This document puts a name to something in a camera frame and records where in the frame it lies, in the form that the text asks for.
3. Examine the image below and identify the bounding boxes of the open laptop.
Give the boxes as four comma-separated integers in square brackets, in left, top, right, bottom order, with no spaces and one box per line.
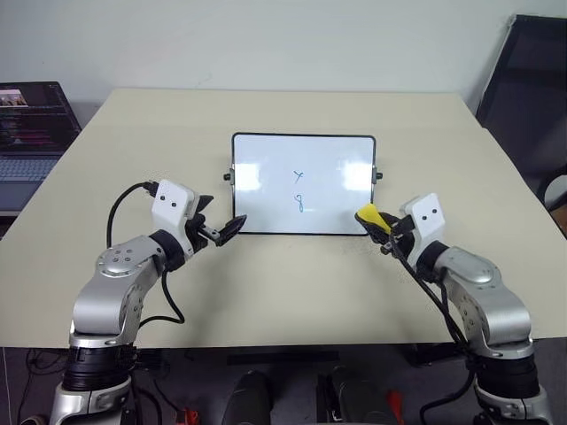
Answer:
[0,81,83,213]

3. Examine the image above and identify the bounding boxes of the black-framed whiteboard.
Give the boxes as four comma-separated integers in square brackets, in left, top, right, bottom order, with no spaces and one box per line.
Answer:
[222,132,384,236]

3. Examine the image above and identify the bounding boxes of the dark rounded shape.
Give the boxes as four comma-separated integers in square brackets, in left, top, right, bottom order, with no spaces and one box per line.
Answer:
[224,370,273,425]
[316,365,392,425]

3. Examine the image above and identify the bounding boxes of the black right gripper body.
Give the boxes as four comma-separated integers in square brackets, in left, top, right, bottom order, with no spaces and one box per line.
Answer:
[381,211,418,259]

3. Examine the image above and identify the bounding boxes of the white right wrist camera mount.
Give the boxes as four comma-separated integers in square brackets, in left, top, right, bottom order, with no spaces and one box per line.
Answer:
[399,192,446,267]

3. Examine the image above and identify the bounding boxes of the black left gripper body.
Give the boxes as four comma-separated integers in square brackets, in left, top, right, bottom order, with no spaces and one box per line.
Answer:
[184,212,221,257]

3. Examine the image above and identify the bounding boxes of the yellow eraser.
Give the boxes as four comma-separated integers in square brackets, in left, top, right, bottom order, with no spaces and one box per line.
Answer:
[355,203,392,235]

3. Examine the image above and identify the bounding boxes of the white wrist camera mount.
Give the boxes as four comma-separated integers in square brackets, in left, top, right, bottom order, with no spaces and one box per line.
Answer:
[399,192,446,267]
[151,178,201,250]

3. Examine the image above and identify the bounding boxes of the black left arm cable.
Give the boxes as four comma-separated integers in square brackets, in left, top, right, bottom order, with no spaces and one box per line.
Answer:
[106,180,186,327]

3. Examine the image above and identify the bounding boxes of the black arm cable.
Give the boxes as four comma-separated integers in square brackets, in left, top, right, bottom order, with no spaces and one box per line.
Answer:
[106,180,186,327]
[383,243,479,422]

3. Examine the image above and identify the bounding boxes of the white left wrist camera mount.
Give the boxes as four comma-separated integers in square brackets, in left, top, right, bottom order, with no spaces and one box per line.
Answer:
[151,178,201,250]

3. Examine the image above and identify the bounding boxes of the black mesh chair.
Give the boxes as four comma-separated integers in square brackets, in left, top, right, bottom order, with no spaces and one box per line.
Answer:
[474,13,567,214]

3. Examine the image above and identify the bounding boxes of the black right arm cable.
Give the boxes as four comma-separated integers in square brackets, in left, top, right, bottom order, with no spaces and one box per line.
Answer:
[383,243,479,422]

